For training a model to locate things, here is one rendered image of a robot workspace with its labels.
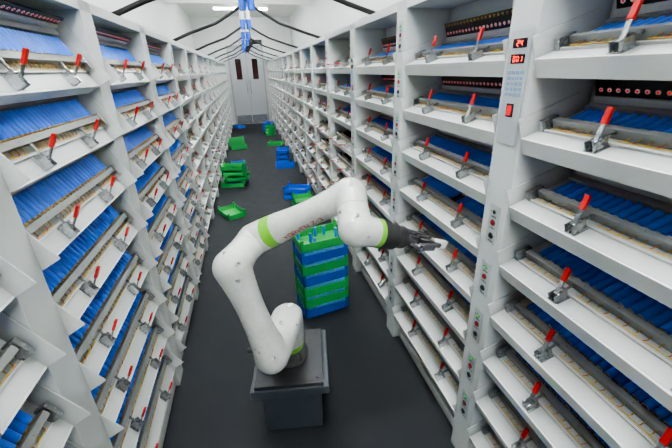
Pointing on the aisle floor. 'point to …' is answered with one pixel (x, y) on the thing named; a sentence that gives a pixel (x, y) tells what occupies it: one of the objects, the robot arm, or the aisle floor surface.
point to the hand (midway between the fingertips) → (438, 243)
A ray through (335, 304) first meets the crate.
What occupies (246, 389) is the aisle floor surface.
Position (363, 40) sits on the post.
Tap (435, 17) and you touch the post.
